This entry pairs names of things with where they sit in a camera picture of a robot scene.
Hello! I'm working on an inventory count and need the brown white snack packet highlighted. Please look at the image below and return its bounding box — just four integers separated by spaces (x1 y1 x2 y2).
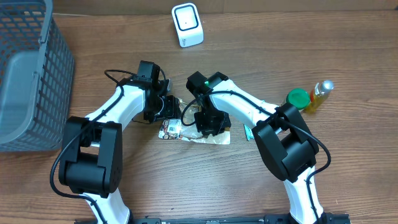
158 119 230 145

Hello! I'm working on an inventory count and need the teal white snack packet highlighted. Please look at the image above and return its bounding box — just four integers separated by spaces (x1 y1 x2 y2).
244 125 254 141

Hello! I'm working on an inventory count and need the green lid white jar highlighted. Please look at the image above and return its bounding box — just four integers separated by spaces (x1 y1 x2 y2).
281 88 310 111

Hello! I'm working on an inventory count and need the yellow juice bottle silver cap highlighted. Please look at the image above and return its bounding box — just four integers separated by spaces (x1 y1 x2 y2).
304 80 334 114

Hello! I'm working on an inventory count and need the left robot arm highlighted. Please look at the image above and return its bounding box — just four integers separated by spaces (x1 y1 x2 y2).
50 60 181 224

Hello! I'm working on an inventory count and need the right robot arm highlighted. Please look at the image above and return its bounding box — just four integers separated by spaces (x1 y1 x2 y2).
186 72 326 223

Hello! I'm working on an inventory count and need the white barcode scanner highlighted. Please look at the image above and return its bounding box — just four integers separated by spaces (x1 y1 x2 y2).
171 2 204 48

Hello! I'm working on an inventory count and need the grey plastic mesh basket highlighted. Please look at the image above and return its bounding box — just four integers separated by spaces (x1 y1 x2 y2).
1 0 75 152

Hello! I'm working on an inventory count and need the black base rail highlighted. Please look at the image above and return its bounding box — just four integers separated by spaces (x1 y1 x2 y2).
74 213 352 224

